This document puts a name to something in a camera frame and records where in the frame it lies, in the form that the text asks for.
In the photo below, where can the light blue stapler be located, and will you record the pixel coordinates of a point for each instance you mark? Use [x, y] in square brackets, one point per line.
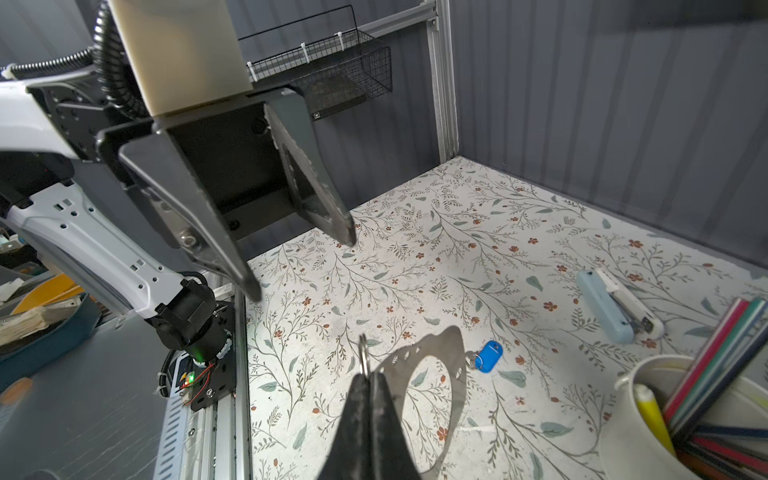
[621, 315]

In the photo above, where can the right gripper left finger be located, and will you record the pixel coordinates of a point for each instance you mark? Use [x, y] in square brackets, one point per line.
[350, 456]

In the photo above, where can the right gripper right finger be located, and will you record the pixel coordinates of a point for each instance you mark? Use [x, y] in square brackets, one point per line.
[389, 454]

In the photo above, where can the yellow highlighter in cup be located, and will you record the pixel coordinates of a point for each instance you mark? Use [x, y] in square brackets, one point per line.
[651, 413]

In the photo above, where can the blue key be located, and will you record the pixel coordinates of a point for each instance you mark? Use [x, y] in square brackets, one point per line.
[486, 359]

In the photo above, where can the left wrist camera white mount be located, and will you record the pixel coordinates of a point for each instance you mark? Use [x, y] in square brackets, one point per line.
[183, 53]

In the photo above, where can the blue bin with clutter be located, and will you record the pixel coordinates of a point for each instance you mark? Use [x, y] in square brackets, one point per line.
[43, 321]

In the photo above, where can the black wire basket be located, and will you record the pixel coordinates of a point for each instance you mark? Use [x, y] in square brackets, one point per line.
[325, 56]

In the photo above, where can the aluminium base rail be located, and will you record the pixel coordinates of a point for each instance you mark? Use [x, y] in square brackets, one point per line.
[203, 379]

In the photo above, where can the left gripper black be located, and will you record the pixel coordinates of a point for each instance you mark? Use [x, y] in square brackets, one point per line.
[223, 172]

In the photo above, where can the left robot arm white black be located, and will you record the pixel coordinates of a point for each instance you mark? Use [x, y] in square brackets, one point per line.
[48, 123]

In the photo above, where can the white pencil cup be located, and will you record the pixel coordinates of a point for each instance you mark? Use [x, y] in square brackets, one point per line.
[629, 445]

